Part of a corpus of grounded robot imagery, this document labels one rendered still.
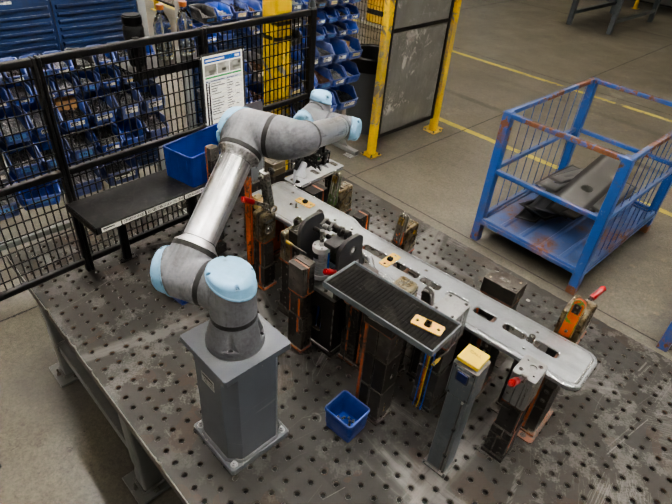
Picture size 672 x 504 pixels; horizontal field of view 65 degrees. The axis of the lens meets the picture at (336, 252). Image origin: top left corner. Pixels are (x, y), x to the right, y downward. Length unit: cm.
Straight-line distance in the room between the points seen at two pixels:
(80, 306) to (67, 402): 75
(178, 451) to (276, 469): 29
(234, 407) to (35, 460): 140
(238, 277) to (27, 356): 202
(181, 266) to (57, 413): 163
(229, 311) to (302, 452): 58
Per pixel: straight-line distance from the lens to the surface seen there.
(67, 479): 260
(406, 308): 143
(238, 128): 142
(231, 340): 133
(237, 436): 155
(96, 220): 205
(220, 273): 124
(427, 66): 507
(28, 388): 297
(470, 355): 136
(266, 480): 163
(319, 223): 174
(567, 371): 166
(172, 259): 132
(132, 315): 212
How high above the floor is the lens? 211
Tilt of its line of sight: 37 degrees down
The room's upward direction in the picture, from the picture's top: 5 degrees clockwise
